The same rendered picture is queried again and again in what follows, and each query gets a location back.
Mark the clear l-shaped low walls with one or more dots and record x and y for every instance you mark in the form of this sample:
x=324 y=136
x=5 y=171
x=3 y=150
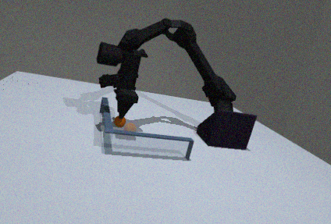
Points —
x=115 y=144

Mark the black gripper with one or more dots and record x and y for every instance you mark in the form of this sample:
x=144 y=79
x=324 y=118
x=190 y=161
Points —
x=125 y=94

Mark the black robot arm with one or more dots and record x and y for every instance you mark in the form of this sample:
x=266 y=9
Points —
x=216 y=89

